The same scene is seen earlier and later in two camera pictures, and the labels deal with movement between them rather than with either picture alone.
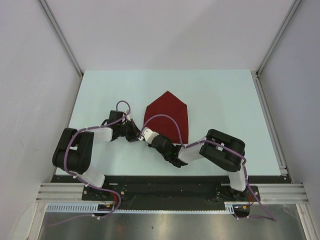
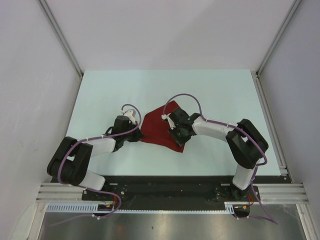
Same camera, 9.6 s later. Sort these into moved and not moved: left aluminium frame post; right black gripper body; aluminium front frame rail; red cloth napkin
Moved: red cloth napkin; right black gripper body
Not moved: aluminium front frame rail; left aluminium frame post
